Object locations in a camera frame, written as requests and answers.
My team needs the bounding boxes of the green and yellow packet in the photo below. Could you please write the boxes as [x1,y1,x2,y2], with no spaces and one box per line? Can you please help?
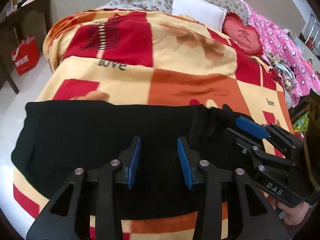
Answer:
[292,112,309,132]

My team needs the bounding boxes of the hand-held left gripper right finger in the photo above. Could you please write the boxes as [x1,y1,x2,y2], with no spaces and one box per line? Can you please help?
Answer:
[176,137,288,240]

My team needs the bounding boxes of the colourful patterned cloth bundle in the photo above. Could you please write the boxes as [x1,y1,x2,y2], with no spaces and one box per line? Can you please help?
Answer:
[265,51,298,96]

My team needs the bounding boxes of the black pants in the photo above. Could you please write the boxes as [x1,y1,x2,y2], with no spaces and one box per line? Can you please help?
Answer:
[11,101,248,219]

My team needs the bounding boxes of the dark wooden table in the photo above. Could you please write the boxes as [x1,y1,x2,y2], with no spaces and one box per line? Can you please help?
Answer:
[0,0,52,94]

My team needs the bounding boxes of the person's right hand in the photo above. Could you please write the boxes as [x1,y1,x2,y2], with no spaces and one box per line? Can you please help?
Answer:
[276,200,311,227]

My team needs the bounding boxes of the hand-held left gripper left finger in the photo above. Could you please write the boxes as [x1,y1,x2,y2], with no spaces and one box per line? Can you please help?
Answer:
[26,136,142,240]

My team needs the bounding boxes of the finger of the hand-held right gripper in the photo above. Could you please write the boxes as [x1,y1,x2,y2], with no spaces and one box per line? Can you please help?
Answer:
[226,127,266,158]
[235,117,304,157]

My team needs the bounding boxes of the pink printed quilt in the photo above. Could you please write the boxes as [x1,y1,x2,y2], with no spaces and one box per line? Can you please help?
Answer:
[244,1,320,105]

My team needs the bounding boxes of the white pillow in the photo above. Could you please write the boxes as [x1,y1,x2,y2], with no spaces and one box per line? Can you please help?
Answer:
[171,0,227,30]

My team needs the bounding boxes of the metal rack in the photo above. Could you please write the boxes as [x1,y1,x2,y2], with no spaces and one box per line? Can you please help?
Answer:
[301,12,320,53]

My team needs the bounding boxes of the red shopping bag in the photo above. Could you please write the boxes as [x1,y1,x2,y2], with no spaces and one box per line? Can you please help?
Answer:
[11,35,41,76]

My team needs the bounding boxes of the red heart-shaped cushion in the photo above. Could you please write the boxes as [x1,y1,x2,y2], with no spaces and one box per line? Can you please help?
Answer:
[221,12,263,55]

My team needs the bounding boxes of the red and yellow printed blanket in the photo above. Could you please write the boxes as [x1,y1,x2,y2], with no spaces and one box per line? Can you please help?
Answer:
[11,8,299,240]

